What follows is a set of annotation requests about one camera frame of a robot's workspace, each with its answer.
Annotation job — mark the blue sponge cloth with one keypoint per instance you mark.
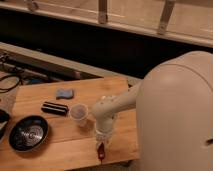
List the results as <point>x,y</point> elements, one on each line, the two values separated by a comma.
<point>64,94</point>

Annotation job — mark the black rectangular box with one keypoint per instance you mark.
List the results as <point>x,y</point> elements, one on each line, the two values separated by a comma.
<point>53,108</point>

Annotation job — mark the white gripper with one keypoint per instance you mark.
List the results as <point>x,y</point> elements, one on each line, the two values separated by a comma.
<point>104,127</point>

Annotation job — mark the dark object at left edge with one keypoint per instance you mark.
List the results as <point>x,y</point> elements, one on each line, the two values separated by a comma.
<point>4,119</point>

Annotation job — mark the red chili pepper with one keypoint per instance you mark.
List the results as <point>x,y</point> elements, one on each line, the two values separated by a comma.
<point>101,151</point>

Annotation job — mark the translucent plastic cup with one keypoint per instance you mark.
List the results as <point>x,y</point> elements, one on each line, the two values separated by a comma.
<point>79,113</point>

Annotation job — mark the black round pan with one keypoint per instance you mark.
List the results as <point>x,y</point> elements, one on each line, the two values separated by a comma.
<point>28,133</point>

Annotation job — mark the wooden cutting board table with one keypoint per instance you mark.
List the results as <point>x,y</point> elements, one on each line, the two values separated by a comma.
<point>68,146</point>

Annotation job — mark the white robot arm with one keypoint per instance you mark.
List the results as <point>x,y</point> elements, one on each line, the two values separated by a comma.
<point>174,114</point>

